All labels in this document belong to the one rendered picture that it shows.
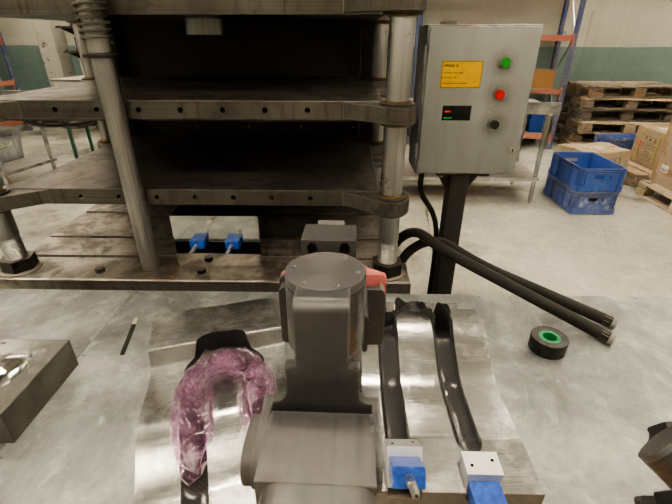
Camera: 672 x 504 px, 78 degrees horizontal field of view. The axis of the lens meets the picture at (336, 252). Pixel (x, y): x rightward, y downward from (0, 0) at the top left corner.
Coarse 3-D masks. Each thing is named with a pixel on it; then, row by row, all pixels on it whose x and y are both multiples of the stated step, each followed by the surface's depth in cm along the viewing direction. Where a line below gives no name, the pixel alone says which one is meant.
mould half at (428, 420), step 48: (432, 336) 81; (480, 336) 80; (432, 384) 75; (480, 384) 75; (384, 432) 65; (432, 432) 65; (480, 432) 65; (384, 480) 58; (432, 480) 58; (528, 480) 58
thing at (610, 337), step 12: (468, 264) 110; (480, 264) 109; (492, 276) 107; (504, 276) 107; (504, 288) 106; (516, 288) 105; (528, 300) 104; (540, 300) 102; (552, 312) 101; (564, 312) 100; (576, 324) 99; (588, 324) 98; (600, 336) 97; (612, 336) 96
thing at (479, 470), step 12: (468, 456) 58; (480, 456) 58; (492, 456) 58; (468, 468) 57; (480, 468) 57; (492, 468) 57; (468, 480) 56; (480, 480) 56; (492, 480) 56; (468, 492) 56; (480, 492) 55; (492, 492) 55
